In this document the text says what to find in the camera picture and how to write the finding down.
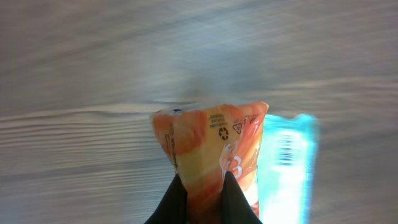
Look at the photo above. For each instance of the teal wipes packet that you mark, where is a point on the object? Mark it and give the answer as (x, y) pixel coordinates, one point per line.
(285, 169)

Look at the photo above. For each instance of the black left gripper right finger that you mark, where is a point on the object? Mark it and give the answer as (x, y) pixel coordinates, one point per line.
(234, 206)

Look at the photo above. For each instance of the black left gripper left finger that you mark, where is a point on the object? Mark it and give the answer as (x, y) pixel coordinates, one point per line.
(172, 207)

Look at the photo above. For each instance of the orange snack packet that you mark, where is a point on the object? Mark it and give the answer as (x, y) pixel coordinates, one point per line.
(204, 144)

